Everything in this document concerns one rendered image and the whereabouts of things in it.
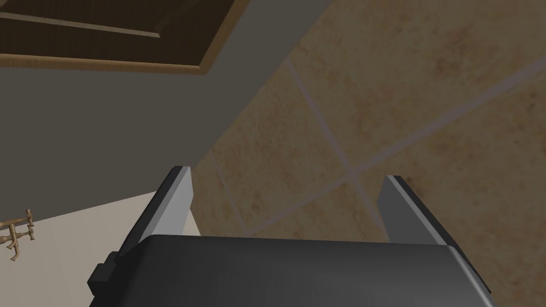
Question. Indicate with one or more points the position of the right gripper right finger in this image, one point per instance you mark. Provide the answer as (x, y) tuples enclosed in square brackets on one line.
[(407, 215)]

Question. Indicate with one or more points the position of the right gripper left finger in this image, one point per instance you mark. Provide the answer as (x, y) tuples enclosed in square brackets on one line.
[(170, 209)]

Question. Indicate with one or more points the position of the brass tap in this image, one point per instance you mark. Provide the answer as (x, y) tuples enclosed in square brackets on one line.
[(18, 233)]

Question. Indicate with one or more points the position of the dark wooden framed window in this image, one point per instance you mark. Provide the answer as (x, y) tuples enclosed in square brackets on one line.
[(102, 30)]

